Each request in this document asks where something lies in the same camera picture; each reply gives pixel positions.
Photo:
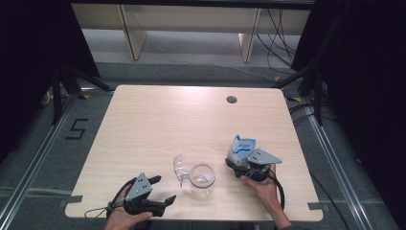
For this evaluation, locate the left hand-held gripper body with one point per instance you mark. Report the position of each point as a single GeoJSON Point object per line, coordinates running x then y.
{"type": "Point", "coordinates": [139, 191]}

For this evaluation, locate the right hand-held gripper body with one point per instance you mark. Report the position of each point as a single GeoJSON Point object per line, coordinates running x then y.
{"type": "Point", "coordinates": [261, 157]}

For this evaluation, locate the blue and white plastic bag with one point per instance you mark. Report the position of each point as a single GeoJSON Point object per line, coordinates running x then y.
{"type": "Point", "coordinates": [239, 148]}

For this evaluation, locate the clear jar lid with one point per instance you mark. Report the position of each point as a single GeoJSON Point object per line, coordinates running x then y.
{"type": "Point", "coordinates": [181, 169]}

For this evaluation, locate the clear glass jar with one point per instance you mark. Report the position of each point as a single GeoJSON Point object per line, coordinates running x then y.
{"type": "Point", "coordinates": [202, 180]}

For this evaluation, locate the person's right hand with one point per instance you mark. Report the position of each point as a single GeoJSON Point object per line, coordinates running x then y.
{"type": "Point", "coordinates": [266, 191]}

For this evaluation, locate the person's left hand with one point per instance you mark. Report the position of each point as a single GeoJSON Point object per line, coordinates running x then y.
{"type": "Point", "coordinates": [119, 220]}

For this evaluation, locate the grey tape strip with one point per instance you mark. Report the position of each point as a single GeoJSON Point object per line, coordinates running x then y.
{"type": "Point", "coordinates": [74, 199]}
{"type": "Point", "coordinates": [317, 206]}

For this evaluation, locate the yellow and black tape piece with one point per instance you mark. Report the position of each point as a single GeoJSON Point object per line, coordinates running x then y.
{"type": "Point", "coordinates": [85, 96]}
{"type": "Point", "coordinates": [294, 99]}

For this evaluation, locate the black metal stand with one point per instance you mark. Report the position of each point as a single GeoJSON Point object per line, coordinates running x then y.
{"type": "Point", "coordinates": [57, 96]}
{"type": "Point", "coordinates": [317, 96]}

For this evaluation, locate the black curtain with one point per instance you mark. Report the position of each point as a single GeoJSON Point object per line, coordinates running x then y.
{"type": "Point", "coordinates": [32, 64]}
{"type": "Point", "coordinates": [367, 96]}

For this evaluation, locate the light wooden shelf unit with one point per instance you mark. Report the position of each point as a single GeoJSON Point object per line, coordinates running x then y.
{"type": "Point", "coordinates": [191, 17]}

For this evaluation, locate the metal floor rail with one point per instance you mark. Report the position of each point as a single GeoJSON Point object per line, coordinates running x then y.
{"type": "Point", "coordinates": [35, 161]}
{"type": "Point", "coordinates": [338, 166]}

